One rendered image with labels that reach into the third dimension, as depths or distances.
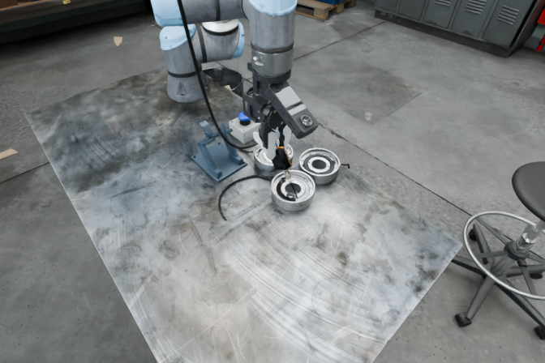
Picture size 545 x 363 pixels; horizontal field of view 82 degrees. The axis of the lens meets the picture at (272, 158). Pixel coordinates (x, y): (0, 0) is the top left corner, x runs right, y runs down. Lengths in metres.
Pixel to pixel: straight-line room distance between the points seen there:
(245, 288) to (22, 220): 1.69
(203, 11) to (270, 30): 0.13
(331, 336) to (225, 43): 0.86
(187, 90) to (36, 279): 1.19
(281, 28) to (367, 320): 0.53
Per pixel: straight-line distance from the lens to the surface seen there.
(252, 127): 0.92
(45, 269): 1.92
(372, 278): 0.70
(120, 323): 1.62
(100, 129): 1.12
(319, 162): 0.86
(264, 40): 0.54
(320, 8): 4.23
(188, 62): 1.10
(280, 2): 0.52
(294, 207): 0.74
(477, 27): 3.98
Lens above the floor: 1.40
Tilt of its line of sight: 43 degrees down
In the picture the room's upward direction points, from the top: straight up
